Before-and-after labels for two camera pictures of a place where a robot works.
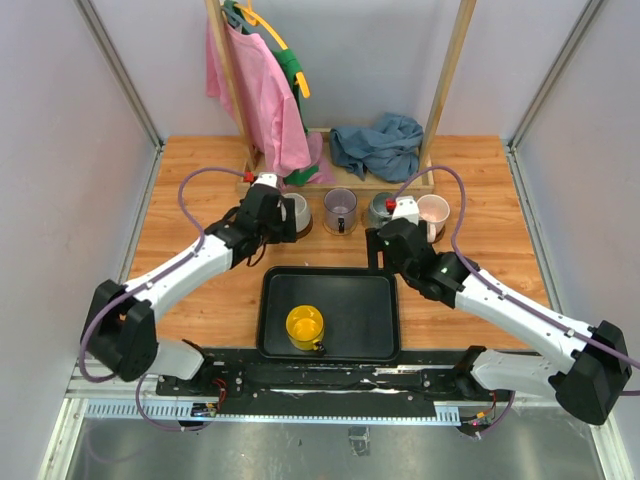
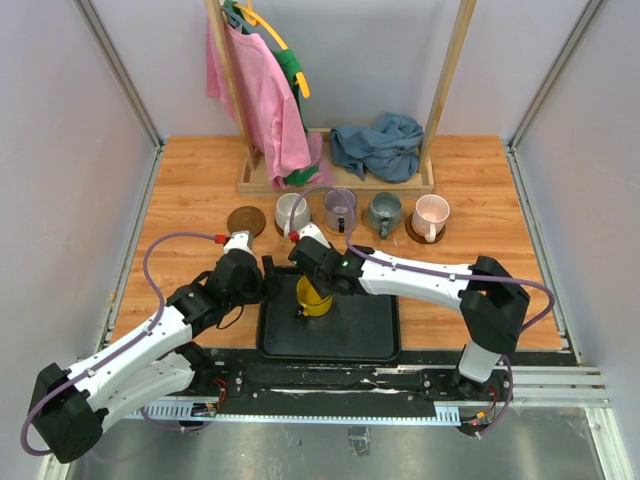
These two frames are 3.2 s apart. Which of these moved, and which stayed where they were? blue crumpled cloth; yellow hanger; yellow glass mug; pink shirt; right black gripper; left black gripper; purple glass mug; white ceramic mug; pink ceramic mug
Moved: yellow glass mug; left black gripper; right black gripper
Stayed: yellow hanger; purple glass mug; blue crumpled cloth; pink shirt; white ceramic mug; pink ceramic mug
